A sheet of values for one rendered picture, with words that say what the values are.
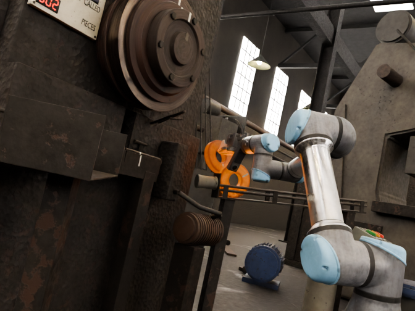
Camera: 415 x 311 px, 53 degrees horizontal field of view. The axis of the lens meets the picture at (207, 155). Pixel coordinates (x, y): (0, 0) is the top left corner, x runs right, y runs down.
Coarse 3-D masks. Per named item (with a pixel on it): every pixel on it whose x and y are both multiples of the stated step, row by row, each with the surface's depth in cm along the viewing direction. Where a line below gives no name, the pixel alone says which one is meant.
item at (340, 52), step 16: (224, 0) 622; (304, 0) 866; (304, 16) 917; (320, 16) 944; (336, 16) 1049; (320, 32) 977; (336, 32) 1027; (336, 48) 1040; (208, 64) 608; (320, 64) 1045; (352, 64) 1176; (320, 80) 1037; (352, 80) 1244; (320, 96) 1028; (320, 112) 1020; (288, 224) 1000
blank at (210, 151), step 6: (210, 144) 186; (216, 144) 189; (204, 150) 187; (210, 150) 185; (216, 150) 188; (204, 156) 186; (210, 156) 184; (222, 156) 193; (228, 156) 193; (210, 162) 184; (216, 162) 186; (222, 162) 191; (228, 162) 192; (210, 168) 186; (216, 168) 185
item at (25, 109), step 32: (0, 128) 84; (32, 128) 84; (64, 128) 84; (96, 128) 85; (0, 160) 84; (32, 160) 84; (64, 160) 84; (96, 160) 110; (64, 192) 95; (64, 224) 96; (32, 256) 94; (32, 288) 93
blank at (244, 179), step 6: (222, 168) 182; (240, 168) 185; (222, 174) 181; (228, 174) 182; (240, 174) 185; (246, 174) 186; (222, 180) 181; (228, 180) 182; (240, 180) 186; (246, 180) 186; (246, 186) 186; (222, 192) 182; (228, 192) 182
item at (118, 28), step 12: (120, 0) 144; (132, 0) 141; (120, 12) 140; (132, 12) 141; (192, 12) 167; (120, 24) 138; (108, 36) 142; (120, 36) 138; (108, 48) 142; (120, 48) 139; (120, 60) 139; (120, 72) 143; (120, 84) 147; (132, 84) 145; (132, 96) 150; (144, 96) 150; (156, 108) 157; (168, 108) 162
